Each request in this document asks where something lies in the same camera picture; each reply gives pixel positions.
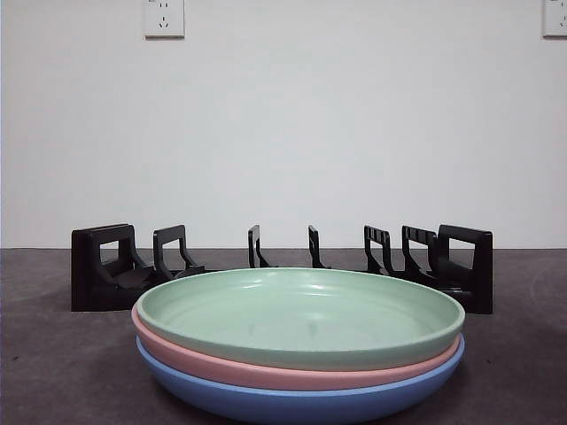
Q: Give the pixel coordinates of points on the green round plate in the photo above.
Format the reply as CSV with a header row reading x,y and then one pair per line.
x,y
266,319

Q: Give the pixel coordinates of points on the black plastic dish rack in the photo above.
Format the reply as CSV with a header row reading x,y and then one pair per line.
x,y
86,274

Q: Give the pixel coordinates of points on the blue round plate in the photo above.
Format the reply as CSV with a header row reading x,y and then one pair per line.
x,y
266,405

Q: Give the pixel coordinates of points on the pink round plate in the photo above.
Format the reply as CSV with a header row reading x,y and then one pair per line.
x,y
266,374

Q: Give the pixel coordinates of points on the white wall power outlet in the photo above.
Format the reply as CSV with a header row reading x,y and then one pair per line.
x,y
556,17
163,20

